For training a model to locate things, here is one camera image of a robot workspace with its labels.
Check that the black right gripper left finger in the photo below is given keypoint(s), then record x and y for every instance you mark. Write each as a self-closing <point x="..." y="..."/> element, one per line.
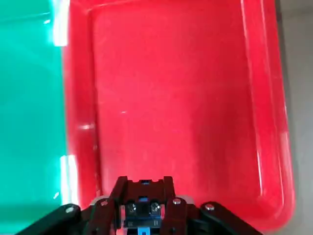
<point x="105" y="215"/>

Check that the red plastic tray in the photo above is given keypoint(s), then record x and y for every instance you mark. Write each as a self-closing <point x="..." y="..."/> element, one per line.
<point x="183" y="98"/>

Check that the green plastic tray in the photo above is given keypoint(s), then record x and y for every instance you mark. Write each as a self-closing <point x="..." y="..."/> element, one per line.
<point x="29" y="98"/>

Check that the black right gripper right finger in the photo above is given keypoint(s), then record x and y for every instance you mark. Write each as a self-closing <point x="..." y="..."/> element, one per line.
<point x="178" y="215"/>

